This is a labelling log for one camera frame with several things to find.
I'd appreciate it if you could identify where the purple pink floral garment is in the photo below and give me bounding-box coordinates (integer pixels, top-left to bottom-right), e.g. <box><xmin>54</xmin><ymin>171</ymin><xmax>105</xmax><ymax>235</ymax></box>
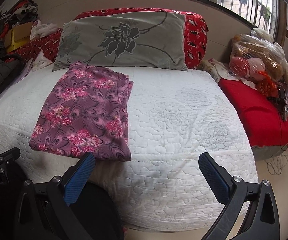
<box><xmin>29</xmin><ymin>61</ymin><xmax>133</xmax><ymax>161</ymax></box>

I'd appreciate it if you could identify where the pile of clothes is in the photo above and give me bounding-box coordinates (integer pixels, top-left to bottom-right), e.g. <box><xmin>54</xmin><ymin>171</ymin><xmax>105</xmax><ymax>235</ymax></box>
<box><xmin>0</xmin><ymin>0</ymin><xmax>38</xmax><ymax>29</ymax></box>

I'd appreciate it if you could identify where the yellow cardboard box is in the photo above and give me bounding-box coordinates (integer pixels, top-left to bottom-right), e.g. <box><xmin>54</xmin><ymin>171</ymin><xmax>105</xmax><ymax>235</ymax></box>
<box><xmin>4</xmin><ymin>22</ymin><xmax>33</xmax><ymax>53</ymax></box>

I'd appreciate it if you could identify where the red cushion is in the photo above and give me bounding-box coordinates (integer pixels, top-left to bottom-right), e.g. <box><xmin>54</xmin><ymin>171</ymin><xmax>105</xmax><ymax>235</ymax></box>
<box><xmin>218</xmin><ymin>79</ymin><xmax>288</xmax><ymax>147</ymax></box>

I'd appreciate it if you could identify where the white plastic bag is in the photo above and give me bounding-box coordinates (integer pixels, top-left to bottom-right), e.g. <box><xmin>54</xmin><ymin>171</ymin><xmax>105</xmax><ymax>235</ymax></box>
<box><xmin>30</xmin><ymin>20</ymin><xmax>59</xmax><ymax>41</ymax></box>

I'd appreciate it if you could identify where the white quilted bed cover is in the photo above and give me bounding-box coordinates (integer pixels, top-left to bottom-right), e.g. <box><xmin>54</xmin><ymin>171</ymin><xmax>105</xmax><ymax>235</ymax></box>
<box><xmin>0</xmin><ymin>67</ymin><xmax>258</xmax><ymax>232</ymax></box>

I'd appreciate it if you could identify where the plastic bag of stuffed toys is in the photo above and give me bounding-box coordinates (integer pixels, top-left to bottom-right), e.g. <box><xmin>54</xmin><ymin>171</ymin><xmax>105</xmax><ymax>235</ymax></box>
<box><xmin>229</xmin><ymin>28</ymin><xmax>288</xmax><ymax>98</ymax></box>

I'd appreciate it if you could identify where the grey floral pillow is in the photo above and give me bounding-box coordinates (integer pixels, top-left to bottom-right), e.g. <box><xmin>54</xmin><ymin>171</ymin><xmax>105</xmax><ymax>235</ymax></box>
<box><xmin>53</xmin><ymin>11</ymin><xmax>188</xmax><ymax>71</ymax></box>

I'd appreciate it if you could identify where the red patterned pillow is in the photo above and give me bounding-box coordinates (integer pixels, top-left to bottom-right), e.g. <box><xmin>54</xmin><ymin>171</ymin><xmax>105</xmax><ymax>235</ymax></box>
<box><xmin>9</xmin><ymin>7</ymin><xmax>209</xmax><ymax>69</ymax></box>

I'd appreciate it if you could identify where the black cable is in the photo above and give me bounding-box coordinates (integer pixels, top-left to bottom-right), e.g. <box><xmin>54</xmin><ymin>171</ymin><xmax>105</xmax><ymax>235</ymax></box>
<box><xmin>266</xmin><ymin>101</ymin><xmax>288</xmax><ymax>176</ymax></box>

